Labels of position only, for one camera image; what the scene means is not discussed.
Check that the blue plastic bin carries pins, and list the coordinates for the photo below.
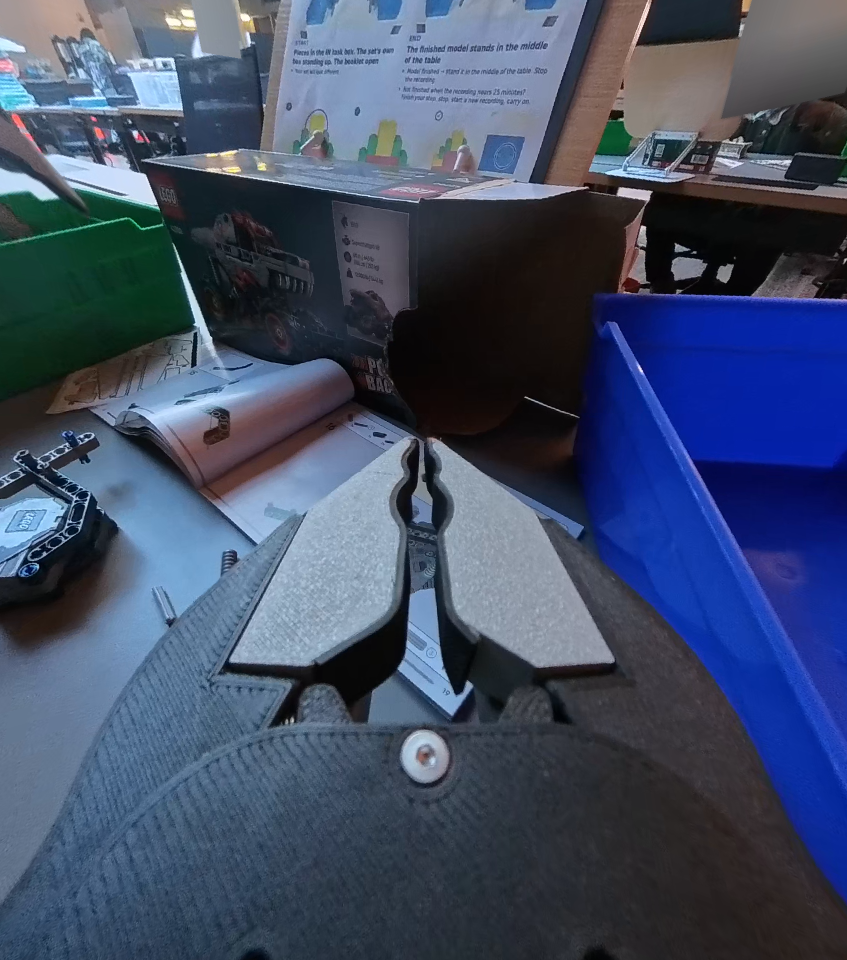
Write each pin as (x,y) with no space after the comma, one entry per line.
(806,562)

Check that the cardboard display board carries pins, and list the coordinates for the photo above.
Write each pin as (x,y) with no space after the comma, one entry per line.
(603,97)

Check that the dark flat tablet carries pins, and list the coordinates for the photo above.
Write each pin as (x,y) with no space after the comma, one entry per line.
(813,166)

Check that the lego sticker sheet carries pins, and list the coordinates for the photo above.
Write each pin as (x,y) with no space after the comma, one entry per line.
(123,367)

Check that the long wooden table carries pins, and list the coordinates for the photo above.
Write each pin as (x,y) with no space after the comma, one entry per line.
(753,191)

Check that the partly built lego assembly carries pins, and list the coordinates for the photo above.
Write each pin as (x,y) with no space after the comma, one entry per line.
(26,540)

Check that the printed instruction poster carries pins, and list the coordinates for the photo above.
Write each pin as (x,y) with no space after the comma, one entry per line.
(431,82)

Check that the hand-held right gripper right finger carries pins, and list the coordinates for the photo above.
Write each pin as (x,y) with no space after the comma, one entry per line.
(521,592)

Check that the lego instruction booklet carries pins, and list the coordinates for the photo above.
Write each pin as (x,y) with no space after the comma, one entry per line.
(266,420)

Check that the small grey lego pin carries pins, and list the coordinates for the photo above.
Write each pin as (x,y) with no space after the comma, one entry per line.
(163,604)

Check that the clear acrylic stand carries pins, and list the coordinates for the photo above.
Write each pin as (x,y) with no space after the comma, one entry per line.
(656,154)

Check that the black lego set box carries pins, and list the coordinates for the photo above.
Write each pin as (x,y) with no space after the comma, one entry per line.
(483,300)

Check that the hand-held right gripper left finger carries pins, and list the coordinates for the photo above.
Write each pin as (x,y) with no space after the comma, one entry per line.
(326,585)

